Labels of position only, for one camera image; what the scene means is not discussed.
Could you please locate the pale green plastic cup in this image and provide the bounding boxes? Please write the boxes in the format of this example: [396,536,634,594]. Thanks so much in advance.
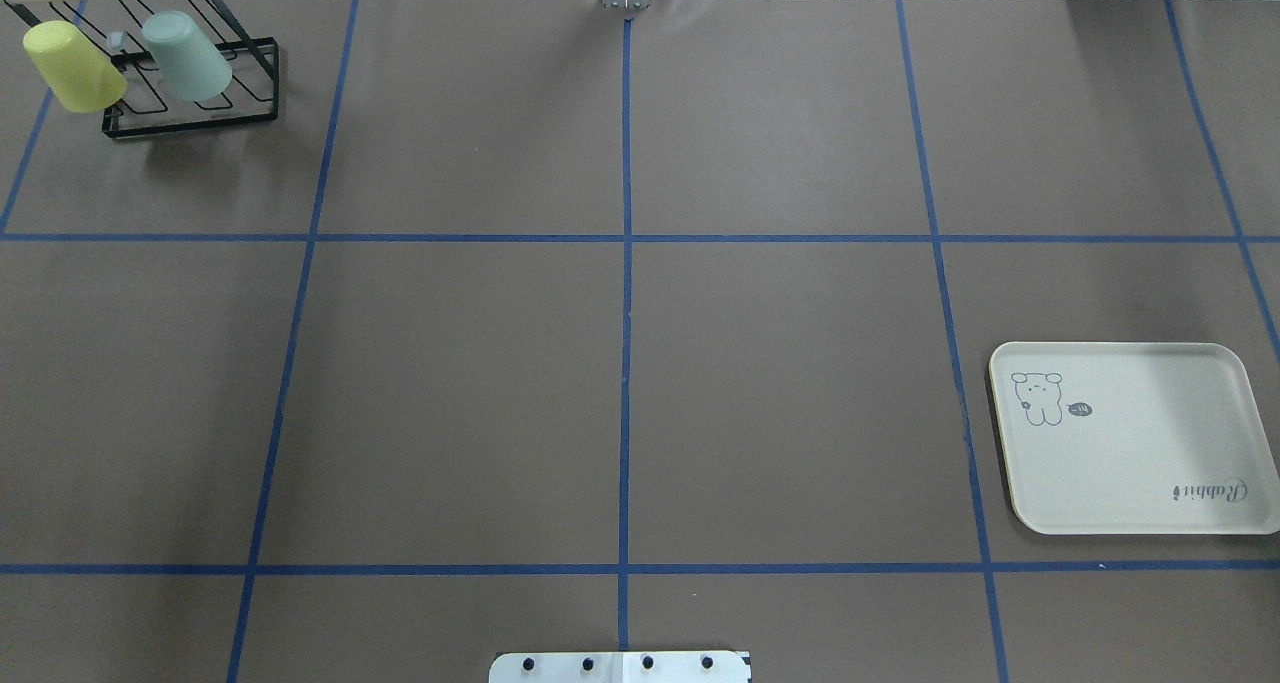
[142,10,233,101]

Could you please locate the beige rabbit print tray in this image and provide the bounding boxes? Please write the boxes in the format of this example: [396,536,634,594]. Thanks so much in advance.
[988,342,1277,535]

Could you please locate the yellow plastic cup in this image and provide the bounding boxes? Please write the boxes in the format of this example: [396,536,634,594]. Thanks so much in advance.
[22,19,127,114]

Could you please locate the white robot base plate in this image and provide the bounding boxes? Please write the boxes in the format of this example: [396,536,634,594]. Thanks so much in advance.
[488,650,753,682]

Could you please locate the black wire cup rack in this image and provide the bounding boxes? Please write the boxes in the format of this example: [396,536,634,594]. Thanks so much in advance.
[3,0,282,139]

